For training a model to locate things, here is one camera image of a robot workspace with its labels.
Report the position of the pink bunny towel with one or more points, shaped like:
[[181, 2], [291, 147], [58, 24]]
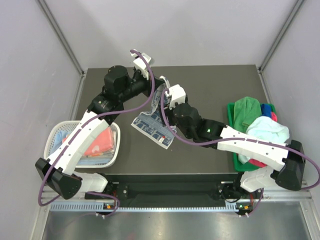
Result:
[[104, 144]]

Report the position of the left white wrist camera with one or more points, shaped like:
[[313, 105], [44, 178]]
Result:
[[142, 62]]

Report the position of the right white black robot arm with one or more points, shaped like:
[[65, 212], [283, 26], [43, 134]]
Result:
[[284, 163]]

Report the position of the green plastic bin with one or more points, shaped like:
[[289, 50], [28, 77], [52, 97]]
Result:
[[238, 166]]

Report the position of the white perforated plastic basket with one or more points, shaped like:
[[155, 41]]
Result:
[[72, 124]]

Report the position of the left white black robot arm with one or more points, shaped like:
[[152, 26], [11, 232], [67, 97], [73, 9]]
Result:
[[58, 170]]

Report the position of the blue white patterned towel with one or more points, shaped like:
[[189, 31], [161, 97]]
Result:
[[150, 124]]

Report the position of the right aluminium frame post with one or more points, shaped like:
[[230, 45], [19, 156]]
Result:
[[298, 4]]

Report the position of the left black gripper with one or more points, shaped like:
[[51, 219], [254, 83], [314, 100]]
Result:
[[148, 86]]

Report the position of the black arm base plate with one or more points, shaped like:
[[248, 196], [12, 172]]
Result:
[[177, 190]]

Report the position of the blue towel in bin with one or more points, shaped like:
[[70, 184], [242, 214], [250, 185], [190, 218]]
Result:
[[266, 110]]

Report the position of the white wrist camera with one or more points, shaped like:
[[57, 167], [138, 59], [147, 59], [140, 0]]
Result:
[[175, 95], [142, 62]]

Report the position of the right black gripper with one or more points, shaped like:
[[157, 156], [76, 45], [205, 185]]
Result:
[[176, 104]]

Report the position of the white mint towel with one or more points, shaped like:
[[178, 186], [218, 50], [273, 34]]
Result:
[[266, 129]]

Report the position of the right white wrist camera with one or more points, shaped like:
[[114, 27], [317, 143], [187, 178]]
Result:
[[175, 95]]

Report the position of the green towel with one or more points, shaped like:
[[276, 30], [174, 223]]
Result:
[[246, 111]]

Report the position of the left aluminium frame post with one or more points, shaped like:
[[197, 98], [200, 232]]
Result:
[[60, 35]]

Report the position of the grey slotted cable duct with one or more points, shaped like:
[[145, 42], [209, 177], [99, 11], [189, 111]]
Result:
[[105, 207]]

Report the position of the aluminium frame post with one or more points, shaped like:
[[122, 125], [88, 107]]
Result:
[[60, 35], [298, 4]]

